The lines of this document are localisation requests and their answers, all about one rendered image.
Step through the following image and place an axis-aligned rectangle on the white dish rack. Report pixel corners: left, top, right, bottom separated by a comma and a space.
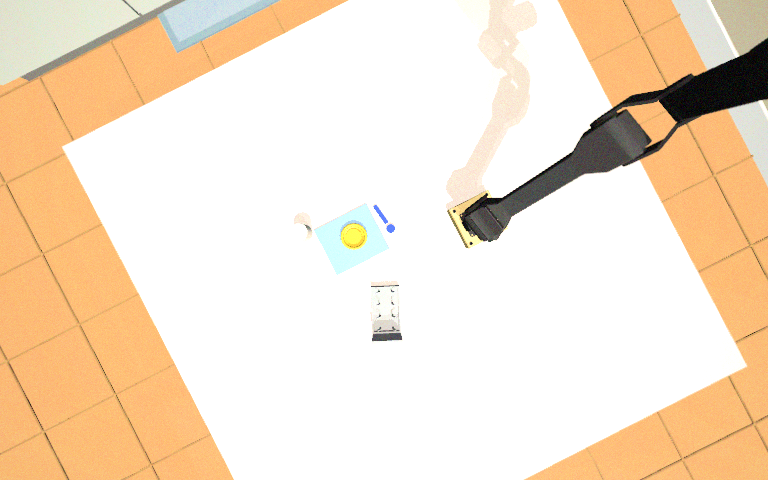
371, 285, 403, 344

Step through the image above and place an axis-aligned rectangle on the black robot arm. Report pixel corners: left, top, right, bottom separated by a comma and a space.
459, 37, 768, 242

